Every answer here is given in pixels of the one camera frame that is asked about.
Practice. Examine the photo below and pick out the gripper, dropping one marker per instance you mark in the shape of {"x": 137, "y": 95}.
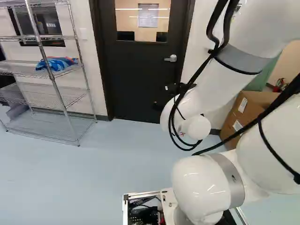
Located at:
{"x": 172, "y": 88}

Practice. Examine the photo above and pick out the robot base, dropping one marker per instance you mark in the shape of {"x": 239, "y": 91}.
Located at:
{"x": 126, "y": 206}

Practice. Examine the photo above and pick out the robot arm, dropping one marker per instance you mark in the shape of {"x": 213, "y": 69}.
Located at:
{"x": 234, "y": 77}

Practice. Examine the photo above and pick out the brown cardboard box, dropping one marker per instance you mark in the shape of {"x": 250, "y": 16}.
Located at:
{"x": 243, "y": 110}

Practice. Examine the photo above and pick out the red fire extinguisher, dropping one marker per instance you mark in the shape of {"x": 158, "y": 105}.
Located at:
{"x": 279, "y": 84}

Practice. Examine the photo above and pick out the blue patterned cloth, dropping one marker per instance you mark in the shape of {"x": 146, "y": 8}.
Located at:
{"x": 54, "y": 63}

